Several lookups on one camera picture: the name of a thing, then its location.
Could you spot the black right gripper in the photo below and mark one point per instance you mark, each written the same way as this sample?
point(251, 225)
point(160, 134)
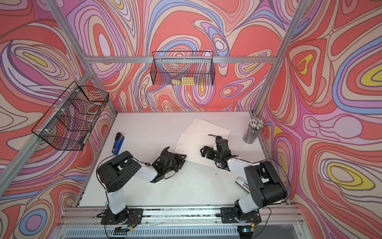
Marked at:
point(210, 151)

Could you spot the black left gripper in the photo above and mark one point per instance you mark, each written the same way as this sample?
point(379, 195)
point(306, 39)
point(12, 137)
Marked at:
point(179, 160)

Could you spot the white lined notebook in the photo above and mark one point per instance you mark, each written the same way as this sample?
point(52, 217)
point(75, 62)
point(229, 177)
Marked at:
point(198, 134)

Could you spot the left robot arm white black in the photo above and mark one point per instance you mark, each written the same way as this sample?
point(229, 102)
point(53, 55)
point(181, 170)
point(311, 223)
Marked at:
point(115, 173)

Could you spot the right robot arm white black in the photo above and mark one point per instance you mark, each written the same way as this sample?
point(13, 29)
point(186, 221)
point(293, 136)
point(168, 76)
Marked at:
point(264, 184)

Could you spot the clear cup of pencils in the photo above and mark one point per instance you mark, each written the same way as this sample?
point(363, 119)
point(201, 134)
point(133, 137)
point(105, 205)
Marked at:
point(254, 127)

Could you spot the silver grey stapler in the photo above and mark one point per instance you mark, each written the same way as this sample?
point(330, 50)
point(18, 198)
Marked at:
point(242, 184)

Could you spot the blue black stapler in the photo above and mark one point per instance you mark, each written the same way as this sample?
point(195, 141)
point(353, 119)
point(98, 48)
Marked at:
point(117, 143)

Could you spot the yellow sticky notes pad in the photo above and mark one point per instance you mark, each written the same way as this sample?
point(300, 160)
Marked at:
point(184, 81)

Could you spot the black wire basket back wall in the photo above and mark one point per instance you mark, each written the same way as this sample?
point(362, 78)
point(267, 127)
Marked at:
point(169, 65)

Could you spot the black wire basket wall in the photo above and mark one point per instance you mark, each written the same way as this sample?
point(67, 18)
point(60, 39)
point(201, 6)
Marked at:
point(68, 123)
point(169, 65)

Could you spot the black wire basket left wall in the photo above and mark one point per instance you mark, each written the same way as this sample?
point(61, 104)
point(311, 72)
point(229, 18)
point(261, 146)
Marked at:
point(68, 123)

